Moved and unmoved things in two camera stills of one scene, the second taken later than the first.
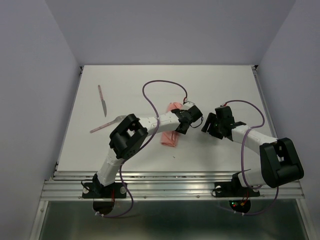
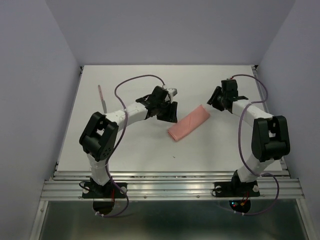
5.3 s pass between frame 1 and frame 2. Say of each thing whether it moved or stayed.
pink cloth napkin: moved
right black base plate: stayed
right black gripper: moved
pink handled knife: stayed
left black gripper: moved
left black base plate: stayed
